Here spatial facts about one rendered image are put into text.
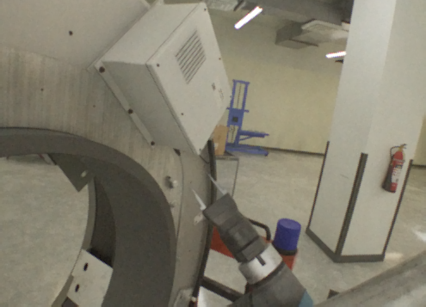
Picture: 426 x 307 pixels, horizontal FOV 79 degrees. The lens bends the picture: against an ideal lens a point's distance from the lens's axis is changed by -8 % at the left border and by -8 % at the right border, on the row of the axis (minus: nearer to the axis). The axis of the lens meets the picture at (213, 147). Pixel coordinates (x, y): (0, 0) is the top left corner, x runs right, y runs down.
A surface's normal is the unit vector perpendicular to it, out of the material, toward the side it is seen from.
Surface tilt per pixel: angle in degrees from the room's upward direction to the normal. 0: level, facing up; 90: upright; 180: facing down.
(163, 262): 95
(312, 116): 90
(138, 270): 85
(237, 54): 90
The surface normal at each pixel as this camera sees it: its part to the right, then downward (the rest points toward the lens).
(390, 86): 0.18, 0.21
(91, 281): -0.39, -0.36
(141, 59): -0.26, -0.59
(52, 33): 0.87, 0.22
